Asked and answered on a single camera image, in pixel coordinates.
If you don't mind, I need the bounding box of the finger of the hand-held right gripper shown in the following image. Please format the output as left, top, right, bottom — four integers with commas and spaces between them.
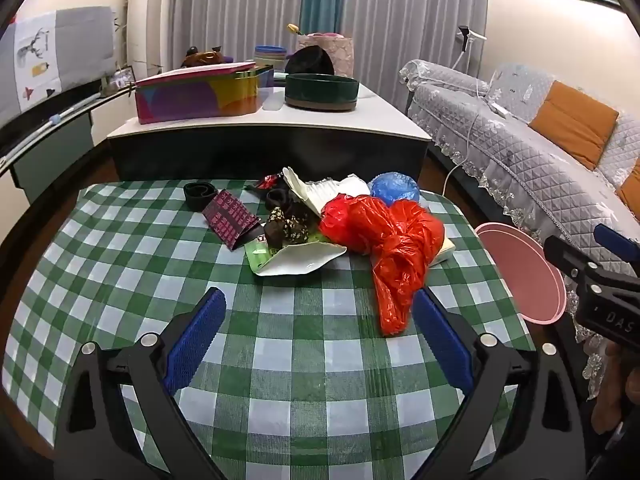
594, 223, 640, 264
543, 235, 602, 281

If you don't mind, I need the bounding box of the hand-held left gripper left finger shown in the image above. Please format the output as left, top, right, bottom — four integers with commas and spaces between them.
52, 287, 228, 480

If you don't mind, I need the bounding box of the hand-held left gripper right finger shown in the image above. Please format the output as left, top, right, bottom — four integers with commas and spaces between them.
411, 287, 588, 480

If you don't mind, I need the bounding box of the pink plastic bin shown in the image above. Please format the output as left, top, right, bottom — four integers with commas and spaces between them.
474, 221, 567, 324

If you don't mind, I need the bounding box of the beige paper piece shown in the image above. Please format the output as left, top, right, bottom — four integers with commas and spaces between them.
429, 236, 457, 267

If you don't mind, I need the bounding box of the red plastic bag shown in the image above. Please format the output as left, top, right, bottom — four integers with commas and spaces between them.
318, 195, 446, 337

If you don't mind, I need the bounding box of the maroon printed box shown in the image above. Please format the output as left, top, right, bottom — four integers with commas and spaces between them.
202, 189, 263, 251

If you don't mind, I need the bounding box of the green white packet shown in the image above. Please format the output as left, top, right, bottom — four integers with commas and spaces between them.
244, 237, 348, 277

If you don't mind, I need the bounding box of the brown gold printed wrapper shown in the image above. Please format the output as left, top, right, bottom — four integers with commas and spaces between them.
265, 204, 312, 249

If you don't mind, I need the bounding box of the blue plastic bag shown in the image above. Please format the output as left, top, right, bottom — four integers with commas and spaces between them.
370, 171, 421, 207

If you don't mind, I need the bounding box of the person's right hand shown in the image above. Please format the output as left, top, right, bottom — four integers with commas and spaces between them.
590, 340, 640, 436

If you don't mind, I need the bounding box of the green checkered tablecloth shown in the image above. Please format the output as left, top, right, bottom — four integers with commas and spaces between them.
2, 177, 536, 480

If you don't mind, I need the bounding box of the grey quilted sofa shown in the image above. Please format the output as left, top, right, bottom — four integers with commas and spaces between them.
399, 60, 640, 401

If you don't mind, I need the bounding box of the black band loop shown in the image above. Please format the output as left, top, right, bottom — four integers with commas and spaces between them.
183, 181, 219, 212

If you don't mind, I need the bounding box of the red black wrapper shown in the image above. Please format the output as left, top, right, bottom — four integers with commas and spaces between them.
245, 174, 281, 192

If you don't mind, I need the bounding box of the cream paper wrapper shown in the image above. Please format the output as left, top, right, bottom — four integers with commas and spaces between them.
281, 167, 323, 217

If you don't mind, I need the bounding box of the dark media cabinet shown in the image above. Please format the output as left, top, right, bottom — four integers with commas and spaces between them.
0, 77, 137, 203

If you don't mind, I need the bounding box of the colourful tin box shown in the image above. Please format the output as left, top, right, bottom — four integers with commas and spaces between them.
134, 61, 261, 125

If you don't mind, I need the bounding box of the white rod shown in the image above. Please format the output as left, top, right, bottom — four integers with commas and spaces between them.
0, 92, 102, 161

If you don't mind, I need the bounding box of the green round container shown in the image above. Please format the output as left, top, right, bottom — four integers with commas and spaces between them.
284, 73, 360, 112

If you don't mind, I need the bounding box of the brown figurine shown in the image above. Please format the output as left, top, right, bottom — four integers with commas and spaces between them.
180, 46, 233, 68

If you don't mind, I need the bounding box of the grey curtain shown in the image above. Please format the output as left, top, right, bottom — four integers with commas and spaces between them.
340, 0, 489, 111
167, 0, 307, 68

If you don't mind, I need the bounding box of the stack of coloured bowls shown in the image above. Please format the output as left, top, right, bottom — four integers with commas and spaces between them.
253, 45, 287, 66

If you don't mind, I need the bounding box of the pink lace basket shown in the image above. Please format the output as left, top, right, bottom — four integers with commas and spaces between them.
306, 33, 354, 79

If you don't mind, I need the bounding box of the black hat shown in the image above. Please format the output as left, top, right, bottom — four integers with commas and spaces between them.
285, 45, 335, 77

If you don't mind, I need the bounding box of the grey printed cover cloth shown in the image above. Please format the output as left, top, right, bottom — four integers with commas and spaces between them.
0, 6, 117, 126

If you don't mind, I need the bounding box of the white cable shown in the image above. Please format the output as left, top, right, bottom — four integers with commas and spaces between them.
442, 67, 507, 197

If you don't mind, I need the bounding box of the small photo frame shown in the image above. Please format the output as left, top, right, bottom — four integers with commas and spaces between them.
102, 66, 137, 97

